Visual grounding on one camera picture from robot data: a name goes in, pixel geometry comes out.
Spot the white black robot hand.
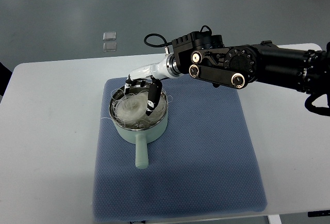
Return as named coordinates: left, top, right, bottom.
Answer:
left=124, top=55, right=183, bottom=116

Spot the white vermicelli nest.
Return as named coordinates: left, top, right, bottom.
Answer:
left=101, top=89, right=168, bottom=130

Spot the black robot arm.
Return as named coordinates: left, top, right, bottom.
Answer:
left=159, top=25, right=329, bottom=116

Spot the mint green steel pot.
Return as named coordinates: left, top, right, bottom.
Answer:
left=113, top=83, right=168, bottom=169

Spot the upper floor metal plate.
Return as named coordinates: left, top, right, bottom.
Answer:
left=103, top=31, right=117, bottom=41

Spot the blue textured mat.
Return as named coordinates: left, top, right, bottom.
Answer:
left=93, top=76, right=267, bottom=222

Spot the person in grey sweater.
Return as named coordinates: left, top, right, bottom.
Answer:
left=0, top=63, right=12, bottom=96

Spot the white table leg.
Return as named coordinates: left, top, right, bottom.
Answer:
left=268, top=215, right=282, bottom=224

